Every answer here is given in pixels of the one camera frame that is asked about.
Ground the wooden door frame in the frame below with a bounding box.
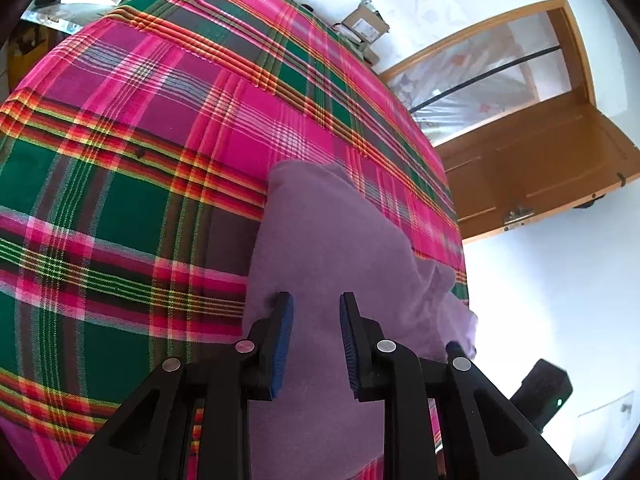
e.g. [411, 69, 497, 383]
[377, 0, 598, 151]

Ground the white flat object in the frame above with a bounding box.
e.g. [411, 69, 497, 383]
[567, 390, 636, 476]

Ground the purple knit sweater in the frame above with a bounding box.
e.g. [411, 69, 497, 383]
[242, 160, 480, 480]

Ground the open cardboard box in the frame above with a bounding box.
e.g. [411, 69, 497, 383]
[340, 0, 392, 46]

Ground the wooden door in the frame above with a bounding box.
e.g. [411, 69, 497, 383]
[435, 92, 640, 246]

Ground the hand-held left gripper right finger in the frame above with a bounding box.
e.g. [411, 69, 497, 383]
[339, 291, 576, 480]

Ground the pink plaid blanket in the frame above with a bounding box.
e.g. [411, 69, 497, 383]
[0, 0, 468, 480]

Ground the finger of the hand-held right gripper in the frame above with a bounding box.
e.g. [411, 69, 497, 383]
[444, 340, 478, 361]

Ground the black rod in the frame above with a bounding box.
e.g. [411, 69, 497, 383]
[407, 45, 561, 113]

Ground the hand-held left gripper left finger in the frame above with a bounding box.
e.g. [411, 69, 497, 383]
[60, 291, 296, 480]

